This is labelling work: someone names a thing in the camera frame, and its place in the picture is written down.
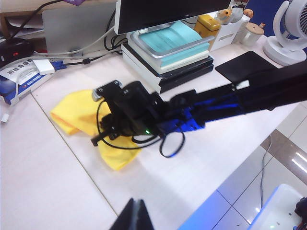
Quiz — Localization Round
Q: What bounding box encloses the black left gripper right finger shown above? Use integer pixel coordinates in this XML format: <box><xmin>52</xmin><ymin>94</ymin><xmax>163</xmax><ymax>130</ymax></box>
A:
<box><xmin>136</xmin><ymin>199</ymin><xmax>154</xmax><ymax>230</ymax></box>

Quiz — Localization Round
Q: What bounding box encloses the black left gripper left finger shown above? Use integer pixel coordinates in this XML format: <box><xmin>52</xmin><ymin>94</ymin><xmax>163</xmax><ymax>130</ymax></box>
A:
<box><xmin>109</xmin><ymin>197</ymin><xmax>137</xmax><ymax>230</ymax></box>

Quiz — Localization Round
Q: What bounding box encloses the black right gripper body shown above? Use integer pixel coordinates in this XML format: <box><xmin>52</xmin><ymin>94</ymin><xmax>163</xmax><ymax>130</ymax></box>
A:
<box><xmin>107</xmin><ymin>80</ymin><xmax>173</xmax><ymax>139</ymax></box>

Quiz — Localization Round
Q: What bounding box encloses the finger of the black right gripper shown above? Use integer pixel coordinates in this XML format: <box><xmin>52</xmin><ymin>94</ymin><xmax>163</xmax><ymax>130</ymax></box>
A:
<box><xmin>90</xmin><ymin>130</ymin><xmax>115</xmax><ymax>147</ymax></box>
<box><xmin>99</xmin><ymin>114</ymin><xmax>119</xmax><ymax>131</ymax></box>

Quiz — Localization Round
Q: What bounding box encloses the yellow rag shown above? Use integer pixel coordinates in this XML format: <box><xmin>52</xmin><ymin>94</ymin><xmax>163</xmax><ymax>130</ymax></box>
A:
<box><xmin>49</xmin><ymin>89</ymin><xmax>142</xmax><ymax>171</ymax></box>

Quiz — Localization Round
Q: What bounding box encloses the black spine white cover book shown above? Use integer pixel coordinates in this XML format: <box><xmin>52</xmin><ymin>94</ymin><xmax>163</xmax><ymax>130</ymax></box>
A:
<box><xmin>123</xmin><ymin>43</ymin><xmax>214</xmax><ymax>80</ymax></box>
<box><xmin>121</xmin><ymin>44</ymin><xmax>215</xmax><ymax>94</ymax></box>

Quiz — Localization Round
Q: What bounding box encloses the blue VGA connector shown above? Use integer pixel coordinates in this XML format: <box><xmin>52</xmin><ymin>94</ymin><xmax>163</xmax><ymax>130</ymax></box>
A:
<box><xmin>50</xmin><ymin>61</ymin><xmax>67</xmax><ymax>72</ymax></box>

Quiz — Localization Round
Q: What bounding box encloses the teal book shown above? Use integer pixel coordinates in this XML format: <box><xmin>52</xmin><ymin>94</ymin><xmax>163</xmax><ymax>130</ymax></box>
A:
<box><xmin>138</xmin><ymin>23</ymin><xmax>210</xmax><ymax>60</ymax></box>

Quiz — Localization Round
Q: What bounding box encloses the white video adapter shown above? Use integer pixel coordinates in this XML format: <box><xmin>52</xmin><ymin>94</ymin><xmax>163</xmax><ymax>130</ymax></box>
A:
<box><xmin>32</xmin><ymin>59</ymin><xmax>56</xmax><ymax>75</ymax></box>

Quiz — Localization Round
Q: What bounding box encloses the blue white cardboard box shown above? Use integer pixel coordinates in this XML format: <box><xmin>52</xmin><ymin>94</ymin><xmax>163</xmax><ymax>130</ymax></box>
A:
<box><xmin>0</xmin><ymin>57</ymin><xmax>55</xmax><ymax>106</ymax></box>

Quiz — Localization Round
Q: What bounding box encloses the grey partition panel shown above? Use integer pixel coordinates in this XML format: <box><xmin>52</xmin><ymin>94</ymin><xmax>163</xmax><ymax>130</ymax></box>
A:
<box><xmin>42</xmin><ymin>2</ymin><xmax>118</xmax><ymax>55</ymax></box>

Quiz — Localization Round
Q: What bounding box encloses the white framed AOC monitor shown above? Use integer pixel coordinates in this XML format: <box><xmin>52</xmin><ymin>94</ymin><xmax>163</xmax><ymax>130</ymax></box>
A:
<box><xmin>114</xmin><ymin>0</ymin><xmax>232</xmax><ymax>35</ymax></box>

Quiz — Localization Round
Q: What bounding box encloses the yellow tin container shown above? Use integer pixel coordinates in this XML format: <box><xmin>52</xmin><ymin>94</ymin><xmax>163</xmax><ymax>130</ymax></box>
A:
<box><xmin>193</xmin><ymin>14</ymin><xmax>221</xmax><ymax>40</ymax></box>

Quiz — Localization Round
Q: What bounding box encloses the black mouse pad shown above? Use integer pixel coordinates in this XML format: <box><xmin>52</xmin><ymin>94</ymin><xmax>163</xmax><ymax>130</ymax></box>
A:
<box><xmin>215</xmin><ymin>50</ymin><xmax>280</xmax><ymax>83</ymax></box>

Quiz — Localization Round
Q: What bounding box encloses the white storage box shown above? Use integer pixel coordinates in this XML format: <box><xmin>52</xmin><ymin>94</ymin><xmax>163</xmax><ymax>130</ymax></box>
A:
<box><xmin>208</xmin><ymin>14</ymin><xmax>251</xmax><ymax>51</ymax></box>

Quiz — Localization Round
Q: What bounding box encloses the purple name sign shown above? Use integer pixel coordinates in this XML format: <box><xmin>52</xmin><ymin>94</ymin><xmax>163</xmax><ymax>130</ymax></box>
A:
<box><xmin>63</xmin><ymin>0</ymin><xmax>87</xmax><ymax>7</ymax></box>

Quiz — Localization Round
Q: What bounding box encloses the white plastic bin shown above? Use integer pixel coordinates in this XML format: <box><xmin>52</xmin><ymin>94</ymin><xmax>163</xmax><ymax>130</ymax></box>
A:
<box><xmin>249</xmin><ymin>184</ymin><xmax>307</xmax><ymax>230</ymax></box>

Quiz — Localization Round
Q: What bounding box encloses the orange white toy figurine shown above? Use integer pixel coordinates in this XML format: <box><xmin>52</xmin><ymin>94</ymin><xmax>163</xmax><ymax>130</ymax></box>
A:
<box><xmin>217</xmin><ymin>6</ymin><xmax>244</xmax><ymax>26</ymax></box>

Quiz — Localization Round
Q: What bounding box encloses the white mug wooden lid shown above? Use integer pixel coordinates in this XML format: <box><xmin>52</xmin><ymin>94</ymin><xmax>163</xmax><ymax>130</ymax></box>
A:
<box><xmin>241</xmin><ymin>23</ymin><xmax>264</xmax><ymax>47</ymax></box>

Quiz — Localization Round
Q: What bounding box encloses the white desk fan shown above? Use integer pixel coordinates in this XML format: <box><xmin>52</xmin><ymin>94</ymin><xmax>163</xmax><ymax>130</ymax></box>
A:
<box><xmin>262</xmin><ymin>0</ymin><xmax>307</xmax><ymax>67</ymax></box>

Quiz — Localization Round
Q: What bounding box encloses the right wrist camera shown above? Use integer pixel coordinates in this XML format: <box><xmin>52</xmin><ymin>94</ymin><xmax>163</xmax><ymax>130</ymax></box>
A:
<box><xmin>92</xmin><ymin>80</ymin><xmax>124</xmax><ymax>103</ymax></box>

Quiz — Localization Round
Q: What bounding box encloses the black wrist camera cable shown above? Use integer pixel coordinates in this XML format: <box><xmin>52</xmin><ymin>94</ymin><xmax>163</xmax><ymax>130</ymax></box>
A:
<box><xmin>95</xmin><ymin>98</ymin><xmax>187</xmax><ymax>159</ymax></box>

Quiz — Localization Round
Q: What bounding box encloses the black cable with ferrite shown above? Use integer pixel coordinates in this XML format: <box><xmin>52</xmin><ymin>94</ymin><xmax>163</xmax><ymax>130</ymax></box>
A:
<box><xmin>63</xmin><ymin>51</ymin><xmax>120</xmax><ymax>67</ymax></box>

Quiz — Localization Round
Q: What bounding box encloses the white lightning cable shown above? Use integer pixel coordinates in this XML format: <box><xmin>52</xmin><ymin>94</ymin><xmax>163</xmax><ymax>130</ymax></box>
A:
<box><xmin>0</xmin><ymin>74</ymin><xmax>24</xmax><ymax>124</ymax></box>

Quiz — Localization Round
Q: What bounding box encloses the thin grey floor cable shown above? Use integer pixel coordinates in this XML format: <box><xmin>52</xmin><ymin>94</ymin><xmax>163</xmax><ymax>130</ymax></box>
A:
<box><xmin>259</xmin><ymin>134</ymin><xmax>273</xmax><ymax>207</ymax></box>

